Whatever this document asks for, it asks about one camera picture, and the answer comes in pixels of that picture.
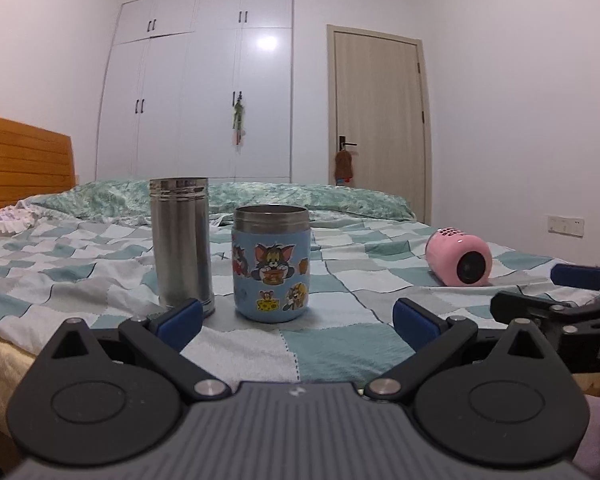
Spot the blue cartoon sticker cup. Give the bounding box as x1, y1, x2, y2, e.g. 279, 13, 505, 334
232, 204, 311, 324

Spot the pink cup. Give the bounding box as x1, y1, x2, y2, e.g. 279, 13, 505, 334
425, 228, 493, 287

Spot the tall stainless steel cup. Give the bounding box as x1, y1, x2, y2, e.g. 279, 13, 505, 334
149, 177, 214, 316

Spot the checkered green bed sheet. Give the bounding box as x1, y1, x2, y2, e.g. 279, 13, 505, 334
0, 204, 600, 391

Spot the green floral folded quilt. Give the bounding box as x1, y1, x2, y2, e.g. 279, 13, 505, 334
21, 180, 417, 226

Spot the white floral pillow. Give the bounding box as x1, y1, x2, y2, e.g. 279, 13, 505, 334
0, 206, 36, 237

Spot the green hanging ornament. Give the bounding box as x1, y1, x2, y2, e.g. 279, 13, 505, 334
232, 91, 245, 146

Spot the orange wooden headboard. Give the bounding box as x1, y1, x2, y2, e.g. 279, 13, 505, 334
0, 117, 76, 209

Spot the light wooden door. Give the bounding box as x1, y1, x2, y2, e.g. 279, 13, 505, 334
327, 25, 432, 223

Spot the white wardrobe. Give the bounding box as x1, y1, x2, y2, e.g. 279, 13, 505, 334
95, 0, 294, 182

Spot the white wall socket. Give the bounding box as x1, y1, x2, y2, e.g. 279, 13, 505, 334
547, 216, 584, 238

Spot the black door handle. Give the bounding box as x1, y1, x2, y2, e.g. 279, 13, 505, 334
338, 136, 358, 152

